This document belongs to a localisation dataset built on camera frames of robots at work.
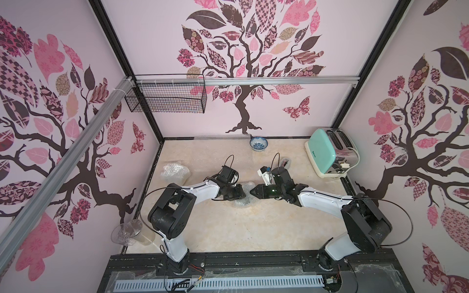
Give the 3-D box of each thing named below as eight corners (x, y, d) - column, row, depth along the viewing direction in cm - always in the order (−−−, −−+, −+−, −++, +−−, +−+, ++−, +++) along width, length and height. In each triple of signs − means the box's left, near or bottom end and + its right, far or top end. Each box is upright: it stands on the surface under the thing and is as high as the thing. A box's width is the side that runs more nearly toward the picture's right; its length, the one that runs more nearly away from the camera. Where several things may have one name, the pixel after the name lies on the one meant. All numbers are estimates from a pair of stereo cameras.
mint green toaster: (314, 179, 102) (326, 159, 89) (304, 146, 119) (313, 125, 105) (347, 179, 102) (364, 159, 89) (332, 146, 119) (345, 125, 105)
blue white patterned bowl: (249, 152, 114) (250, 148, 111) (249, 140, 121) (249, 136, 118) (267, 152, 114) (268, 148, 111) (266, 140, 121) (267, 136, 118)
